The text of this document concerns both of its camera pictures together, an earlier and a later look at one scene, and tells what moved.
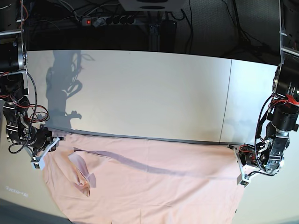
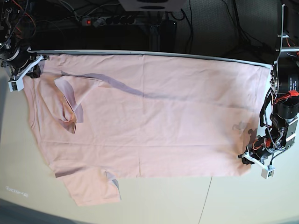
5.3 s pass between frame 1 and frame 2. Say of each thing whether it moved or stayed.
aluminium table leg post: stayed
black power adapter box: stayed
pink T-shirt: moved
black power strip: stayed
